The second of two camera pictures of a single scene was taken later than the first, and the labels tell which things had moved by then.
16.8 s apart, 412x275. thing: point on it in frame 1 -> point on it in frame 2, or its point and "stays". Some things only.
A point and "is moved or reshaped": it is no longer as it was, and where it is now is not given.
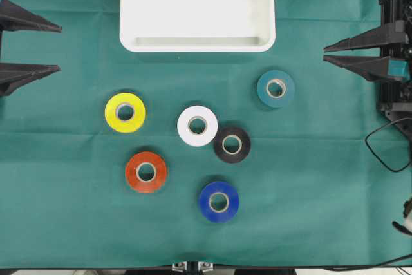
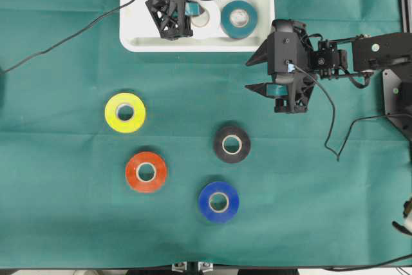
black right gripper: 373,68 -> 293,97
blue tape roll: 230,210 stays
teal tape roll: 275,88 is moved or reshaped
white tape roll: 190,138 -> 207,23
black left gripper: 13,17 -> 170,10
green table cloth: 134,159 stays
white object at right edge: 406,226 stays
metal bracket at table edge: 192,267 stays
